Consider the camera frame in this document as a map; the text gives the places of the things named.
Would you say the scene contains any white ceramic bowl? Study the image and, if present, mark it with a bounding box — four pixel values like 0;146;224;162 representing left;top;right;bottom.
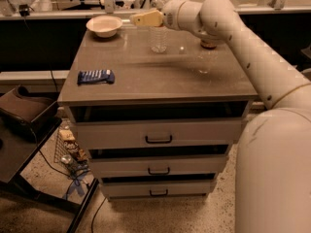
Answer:
86;16;122;38

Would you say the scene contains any brown black tray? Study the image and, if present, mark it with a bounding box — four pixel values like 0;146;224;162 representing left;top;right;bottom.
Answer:
0;85;57;142

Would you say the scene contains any blue snack bar wrapper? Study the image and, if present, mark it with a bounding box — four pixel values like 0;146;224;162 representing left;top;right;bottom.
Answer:
77;69;115;85

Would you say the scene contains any black floor cable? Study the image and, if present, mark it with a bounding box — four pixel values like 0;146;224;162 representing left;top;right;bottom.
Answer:
90;196;108;233

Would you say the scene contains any wire basket with snacks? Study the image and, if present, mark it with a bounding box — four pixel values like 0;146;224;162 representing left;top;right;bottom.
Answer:
53;124;88;177

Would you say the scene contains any grey drawer cabinet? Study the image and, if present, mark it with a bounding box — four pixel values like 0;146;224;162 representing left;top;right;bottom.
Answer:
57;16;260;202

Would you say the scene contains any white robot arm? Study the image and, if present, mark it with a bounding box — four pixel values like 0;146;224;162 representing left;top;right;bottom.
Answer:
130;0;311;233

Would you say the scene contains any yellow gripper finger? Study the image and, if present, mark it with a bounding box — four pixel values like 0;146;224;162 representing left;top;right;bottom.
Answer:
129;10;163;27

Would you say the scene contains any orange soda can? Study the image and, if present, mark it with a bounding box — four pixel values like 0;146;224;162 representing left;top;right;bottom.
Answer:
200;40;217;50

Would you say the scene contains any clear plastic water bottle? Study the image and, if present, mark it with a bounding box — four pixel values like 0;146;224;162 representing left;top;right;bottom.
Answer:
149;0;169;54

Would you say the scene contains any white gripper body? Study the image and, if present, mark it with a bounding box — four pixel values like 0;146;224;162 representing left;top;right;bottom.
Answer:
162;0;201;31

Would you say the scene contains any bottom grey drawer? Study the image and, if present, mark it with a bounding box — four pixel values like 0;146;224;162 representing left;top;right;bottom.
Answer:
101;173;216;199

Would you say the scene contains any black side table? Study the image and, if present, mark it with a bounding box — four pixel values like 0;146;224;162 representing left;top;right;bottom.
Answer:
0;117;98;233

